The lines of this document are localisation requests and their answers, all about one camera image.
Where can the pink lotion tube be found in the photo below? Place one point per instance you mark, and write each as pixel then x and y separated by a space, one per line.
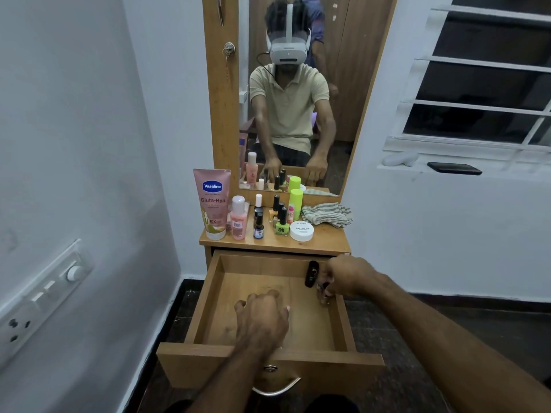
pixel 212 204

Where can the white cap nail polish bottle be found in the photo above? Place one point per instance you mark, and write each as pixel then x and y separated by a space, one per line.
pixel 258 200

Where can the clear nail polish bottle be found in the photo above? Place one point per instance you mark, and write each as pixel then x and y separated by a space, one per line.
pixel 280 209

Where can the clear box of pink tubes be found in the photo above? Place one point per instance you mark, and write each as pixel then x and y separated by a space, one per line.
pixel 248 208

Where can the person's right hand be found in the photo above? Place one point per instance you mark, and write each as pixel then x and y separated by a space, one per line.
pixel 351 275

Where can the red nail polish bottle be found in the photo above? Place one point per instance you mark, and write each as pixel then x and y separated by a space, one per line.
pixel 291 214

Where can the wooden dressing table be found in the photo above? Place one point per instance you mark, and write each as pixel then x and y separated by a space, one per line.
pixel 327 242

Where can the white framed window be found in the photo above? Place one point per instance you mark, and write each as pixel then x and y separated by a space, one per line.
pixel 469 90

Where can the striped green white cloth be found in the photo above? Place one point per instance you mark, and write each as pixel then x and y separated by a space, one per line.
pixel 327 214

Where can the blue label nail polish bottle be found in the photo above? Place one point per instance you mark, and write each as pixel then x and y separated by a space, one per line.
pixel 258 232

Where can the silver key lock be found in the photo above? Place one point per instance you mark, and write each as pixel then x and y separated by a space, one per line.
pixel 229 49

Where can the green nail polish bottle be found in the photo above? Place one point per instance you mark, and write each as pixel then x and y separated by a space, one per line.
pixel 282 228

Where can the person's left forearm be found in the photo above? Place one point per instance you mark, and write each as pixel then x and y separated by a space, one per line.
pixel 228 382

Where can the white wall switch board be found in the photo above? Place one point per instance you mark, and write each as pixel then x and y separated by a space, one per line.
pixel 43 301

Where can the black lipstick tube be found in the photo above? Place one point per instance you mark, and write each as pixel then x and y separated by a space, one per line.
pixel 312 274

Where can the neon green tube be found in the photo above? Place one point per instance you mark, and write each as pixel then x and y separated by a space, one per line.
pixel 295 202

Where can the person's left hand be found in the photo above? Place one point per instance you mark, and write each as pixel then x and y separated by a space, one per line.
pixel 262 322

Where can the white object on sill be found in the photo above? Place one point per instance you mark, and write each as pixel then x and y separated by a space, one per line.
pixel 400 159

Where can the dark cap gold nail polish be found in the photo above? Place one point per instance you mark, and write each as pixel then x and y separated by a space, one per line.
pixel 322 293

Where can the wooden drawer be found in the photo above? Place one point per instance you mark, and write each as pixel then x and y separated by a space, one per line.
pixel 241 305

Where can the dressing table mirror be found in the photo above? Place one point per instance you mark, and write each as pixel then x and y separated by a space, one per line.
pixel 361 103

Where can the person's right forearm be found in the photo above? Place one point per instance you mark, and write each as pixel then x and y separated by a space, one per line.
pixel 456 344

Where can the black phone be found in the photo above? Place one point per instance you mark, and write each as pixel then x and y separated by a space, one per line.
pixel 454 168

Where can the pink bottle white cap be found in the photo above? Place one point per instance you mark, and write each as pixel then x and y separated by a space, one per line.
pixel 239 221

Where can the round white jar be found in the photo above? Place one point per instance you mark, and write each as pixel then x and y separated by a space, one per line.
pixel 301 232

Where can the person's legs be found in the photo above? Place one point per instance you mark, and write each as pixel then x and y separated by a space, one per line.
pixel 331 404

